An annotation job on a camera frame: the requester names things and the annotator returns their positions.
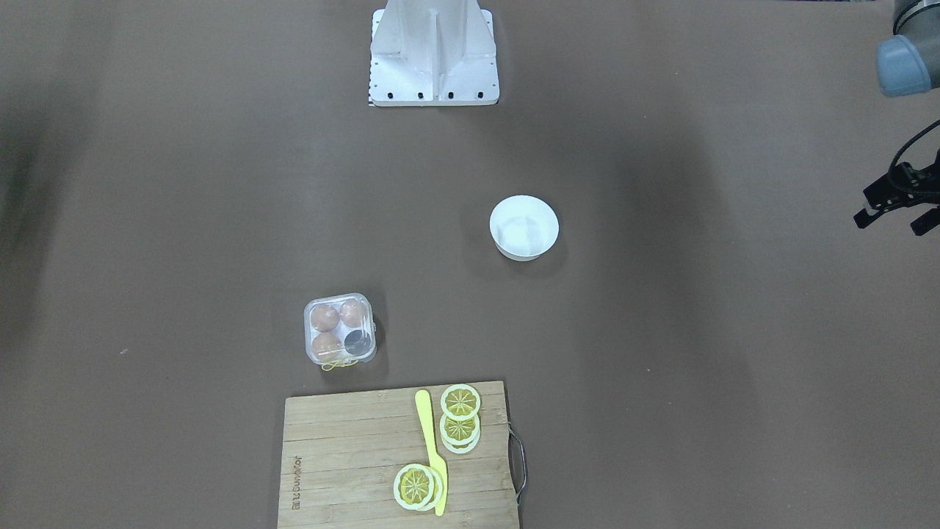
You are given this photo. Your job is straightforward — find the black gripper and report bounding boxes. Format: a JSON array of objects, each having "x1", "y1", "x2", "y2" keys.
[{"x1": 853, "y1": 153, "x2": 940, "y2": 237}]

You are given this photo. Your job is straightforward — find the brown egg from bowl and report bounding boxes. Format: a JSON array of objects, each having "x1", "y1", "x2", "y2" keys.
[{"x1": 339, "y1": 298, "x2": 366, "y2": 328}]

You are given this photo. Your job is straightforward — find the clear plastic egg box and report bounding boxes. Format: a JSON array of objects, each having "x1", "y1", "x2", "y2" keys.
[{"x1": 303, "y1": 292, "x2": 378, "y2": 372}]

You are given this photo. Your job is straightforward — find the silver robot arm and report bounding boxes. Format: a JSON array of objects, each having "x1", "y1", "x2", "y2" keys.
[{"x1": 853, "y1": 1, "x2": 939, "y2": 237}]

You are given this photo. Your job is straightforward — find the white ceramic bowl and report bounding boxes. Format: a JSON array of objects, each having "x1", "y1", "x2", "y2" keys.
[{"x1": 489, "y1": 195, "x2": 560, "y2": 262}]

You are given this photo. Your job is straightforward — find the yellow plastic knife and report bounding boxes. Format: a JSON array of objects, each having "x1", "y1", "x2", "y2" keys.
[{"x1": 414, "y1": 389, "x2": 449, "y2": 517}]

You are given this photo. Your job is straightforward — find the lemon slice far side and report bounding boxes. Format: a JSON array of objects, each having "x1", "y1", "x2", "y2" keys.
[{"x1": 392, "y1": 463, "x2": 444, "y2": 512}]

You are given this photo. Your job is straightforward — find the bamboo cutting board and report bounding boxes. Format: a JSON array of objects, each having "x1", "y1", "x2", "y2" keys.
[{"x1": 278, "y1": 381, "x2": 521, "y2": 528}]

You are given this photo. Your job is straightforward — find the black camera cable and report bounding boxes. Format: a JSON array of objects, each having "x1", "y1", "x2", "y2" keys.
[{"x1": 887, "y1": 119, "x2": 940, "y2": 193}]

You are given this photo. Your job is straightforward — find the lemon slice handle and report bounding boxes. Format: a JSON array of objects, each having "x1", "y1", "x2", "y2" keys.
[
  {"x1": 439, "y1": 383, "x2": 482, "y2": 421},
  {"x1": 439, "y1": 415, "x2": 481, "y2": 454}
]

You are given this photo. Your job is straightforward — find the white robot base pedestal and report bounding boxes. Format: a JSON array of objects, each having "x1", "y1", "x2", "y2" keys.
[{"x1": 367, "y1": 1, "x2": 500, "y2": 107}]

